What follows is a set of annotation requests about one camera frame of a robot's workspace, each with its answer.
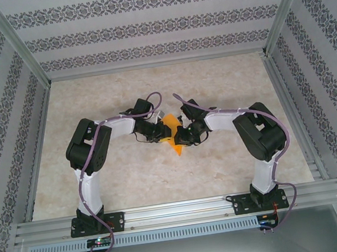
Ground orange cloth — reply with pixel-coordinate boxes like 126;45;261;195
160;111;189;158

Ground thin black left gripper cable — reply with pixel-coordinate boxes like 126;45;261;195
134;130;156;146

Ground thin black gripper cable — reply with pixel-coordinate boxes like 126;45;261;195
134;130;156;146
191;131;211;147

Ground thin black right gripper cable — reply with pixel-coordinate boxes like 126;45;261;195
191;131;211;147

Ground aluminium back rail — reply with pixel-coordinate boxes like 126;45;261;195
46;47;267;84

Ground aluminium mounting rail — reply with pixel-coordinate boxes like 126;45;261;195
12;181;337;247

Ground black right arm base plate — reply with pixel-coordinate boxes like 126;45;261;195
229;188;289;217

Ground slotted grey cable duct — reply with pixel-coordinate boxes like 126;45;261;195
27;216;260;252

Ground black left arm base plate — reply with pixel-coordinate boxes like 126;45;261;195
68;211;128;239

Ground aluminium side rail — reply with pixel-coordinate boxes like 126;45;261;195
6;82;69;223

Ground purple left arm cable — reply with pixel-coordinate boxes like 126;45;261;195
68;91;183;252

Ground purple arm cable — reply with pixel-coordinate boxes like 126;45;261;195
68;91;183;252
172;78;304;245

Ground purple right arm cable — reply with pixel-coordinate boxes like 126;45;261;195
172;78;304;245

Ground aluminium frame post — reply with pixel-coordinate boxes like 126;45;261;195
254;0;323;57
0;0;52;93

